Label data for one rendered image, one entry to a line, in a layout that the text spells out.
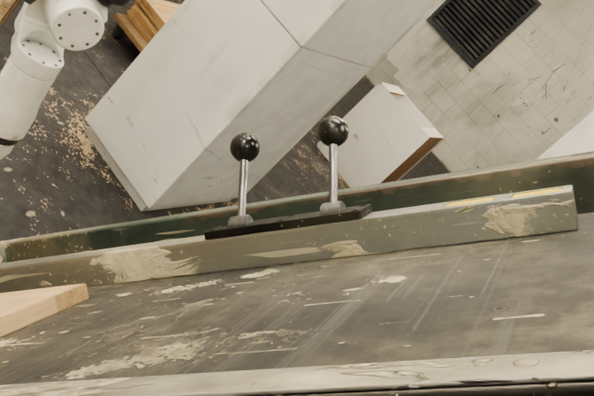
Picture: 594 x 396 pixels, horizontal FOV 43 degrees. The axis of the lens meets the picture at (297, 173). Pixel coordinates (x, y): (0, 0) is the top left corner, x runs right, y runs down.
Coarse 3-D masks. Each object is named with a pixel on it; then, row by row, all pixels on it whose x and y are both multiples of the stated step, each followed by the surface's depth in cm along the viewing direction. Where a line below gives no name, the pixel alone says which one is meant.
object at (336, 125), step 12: (324, 120) 90; (336, 120) 89; (324, 132) 89; (336, 132) 89; (348, 132) 90; (324, 144) 91; (336, 144) 90; (336, 156) 89; (336, 168) 88; (336, 180) 88; (336, 192) 87; (324, 204) 86; (336, 204) 85
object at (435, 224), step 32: (352, 224) 83; (384, 224) 82; (416, 224) 81; (448, 224) 79; (480, 224) 78; (512, 224) 77; (544, 224) 76; (576, 224) 75; (64, 256) 101; (96, 256) 96; (128, 256) 94; (160, 256) 93; (192, 256) 91; (224, 256) 89; (256, 256) 88; (288, 256) 86; (320, 256) 85; (0, 288) 102; (32, 288) 100
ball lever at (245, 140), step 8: (240, 136) 94; (248, 136) 94; (232, 144) 94; (240, 144) 93; (248, 144) 93; (256, 144) 94; (232, 152) 94; (240, 152) 93; (248, 152) 94; (256, 152) 94; (240, 160) 94; (248, 160) 94; (240, 168) 94; (240, 176) 93; (240, 184) 93; (240, 192) 92; (240, 200) 92; (240, 208) 91; (240, 216) 90; (248, 216) 90; (232, 224) 90; (240, 224) 90
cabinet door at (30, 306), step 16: (48, 288) 89; (64, 288) 87; (80, 288) 87; (0, 304) 85; (16, 304) 82; (32, 304) 80; (48, 304) 81; (64, 304) 84; (0, 320) 75; (16, 320) 77; (32, 320) 79; (0, 336) 75
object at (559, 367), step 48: (48, 384) 28; (96, 384) 26; (144, 384) 25; (192, 384) 24; (240, 384) 24; (288, 384) 23; (336, 384) 22; (384, 384) 21; (432, 384) 21; (480, 384) 20; (528, 384) 20; (576, 384) 19
